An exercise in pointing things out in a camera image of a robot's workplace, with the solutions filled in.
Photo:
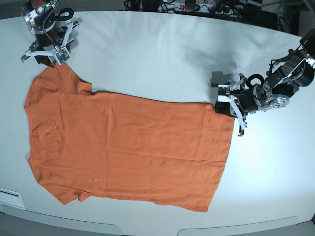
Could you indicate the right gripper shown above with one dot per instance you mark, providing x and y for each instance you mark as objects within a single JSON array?
[{"x": 53, "y": 42}]

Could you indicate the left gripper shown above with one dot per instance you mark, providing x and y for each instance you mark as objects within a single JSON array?
[{"x": 246, "y": 98}]

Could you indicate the orange T-shirt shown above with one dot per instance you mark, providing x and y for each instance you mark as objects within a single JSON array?
[{"x": 110, "y": 145}]

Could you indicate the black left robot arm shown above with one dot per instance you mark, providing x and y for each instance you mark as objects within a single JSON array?
[{"x": 283, "y": 79}]

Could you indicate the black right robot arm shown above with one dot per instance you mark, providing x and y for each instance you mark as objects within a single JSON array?
[{"x": 42, "y": 13}]

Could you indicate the white power strip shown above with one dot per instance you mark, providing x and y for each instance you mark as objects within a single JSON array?
[{"x": 178, "y": 7}]

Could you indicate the white label plate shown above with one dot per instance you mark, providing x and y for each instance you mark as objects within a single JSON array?
[{"x": 11, "y": 198}]

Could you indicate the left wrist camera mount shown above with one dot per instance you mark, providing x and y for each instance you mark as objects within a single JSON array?
[{"x": 225, "y": 96}]

